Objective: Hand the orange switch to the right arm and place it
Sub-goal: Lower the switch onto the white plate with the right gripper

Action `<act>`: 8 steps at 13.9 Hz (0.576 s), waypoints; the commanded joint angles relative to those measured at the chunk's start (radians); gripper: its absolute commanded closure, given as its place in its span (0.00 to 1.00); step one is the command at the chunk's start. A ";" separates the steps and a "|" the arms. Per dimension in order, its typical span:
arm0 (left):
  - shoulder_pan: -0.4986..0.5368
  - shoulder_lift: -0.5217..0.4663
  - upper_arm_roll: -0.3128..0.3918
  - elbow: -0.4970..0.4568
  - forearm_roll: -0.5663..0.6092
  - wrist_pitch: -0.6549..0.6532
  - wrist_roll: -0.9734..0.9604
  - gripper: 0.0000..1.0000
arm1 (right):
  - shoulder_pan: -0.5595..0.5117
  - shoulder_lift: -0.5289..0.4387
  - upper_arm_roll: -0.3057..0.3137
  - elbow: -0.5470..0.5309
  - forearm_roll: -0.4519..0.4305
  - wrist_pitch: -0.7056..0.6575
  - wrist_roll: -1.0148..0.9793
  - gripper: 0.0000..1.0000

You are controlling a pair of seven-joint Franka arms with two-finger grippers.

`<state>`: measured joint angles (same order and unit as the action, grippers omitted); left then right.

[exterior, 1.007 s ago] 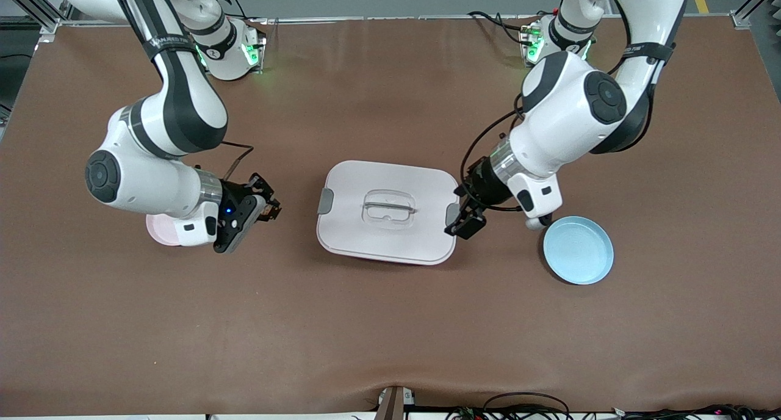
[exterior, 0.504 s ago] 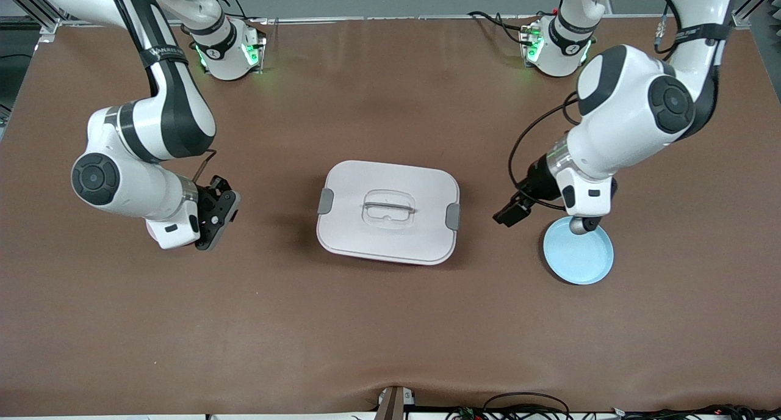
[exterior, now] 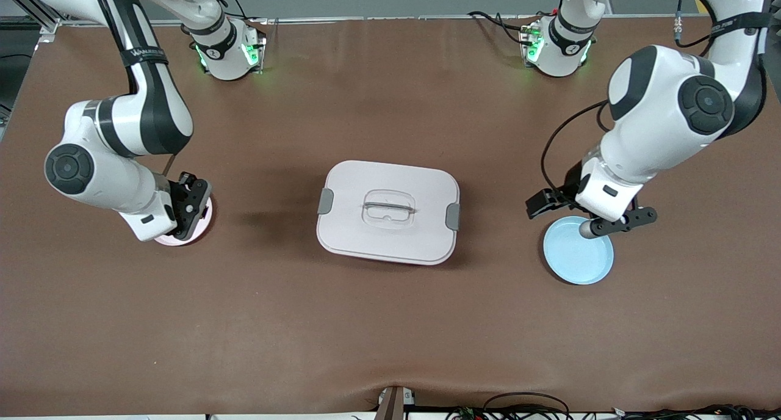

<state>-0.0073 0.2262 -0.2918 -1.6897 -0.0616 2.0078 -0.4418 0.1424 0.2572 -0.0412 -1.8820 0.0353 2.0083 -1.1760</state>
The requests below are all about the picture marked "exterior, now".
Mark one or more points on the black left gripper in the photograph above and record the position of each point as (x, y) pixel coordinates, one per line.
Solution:
(571, 185)

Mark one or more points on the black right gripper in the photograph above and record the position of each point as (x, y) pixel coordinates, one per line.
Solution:
(190, 201)

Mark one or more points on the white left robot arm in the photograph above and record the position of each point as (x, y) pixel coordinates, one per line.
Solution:
(659, 121)

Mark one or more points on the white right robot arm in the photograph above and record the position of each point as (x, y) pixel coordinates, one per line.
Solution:
(104, 182)

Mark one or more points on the pink round plate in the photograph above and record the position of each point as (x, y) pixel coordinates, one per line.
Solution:
(183, 242)

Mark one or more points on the light blue round plate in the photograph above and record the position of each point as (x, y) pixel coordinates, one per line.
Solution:
(576, 261)

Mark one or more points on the white lidded storage box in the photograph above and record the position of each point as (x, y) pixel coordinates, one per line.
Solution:
(366, 243)

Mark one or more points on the brown table mat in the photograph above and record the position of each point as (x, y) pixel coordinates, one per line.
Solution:
(390, 328)

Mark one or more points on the aluminium frame extrusion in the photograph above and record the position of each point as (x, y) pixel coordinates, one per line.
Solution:
(47, 32)

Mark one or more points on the grey table edge rail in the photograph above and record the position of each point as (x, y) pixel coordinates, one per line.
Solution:
(366, 18)

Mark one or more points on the brown camera mount post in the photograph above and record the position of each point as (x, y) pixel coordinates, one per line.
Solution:
(393, 405)

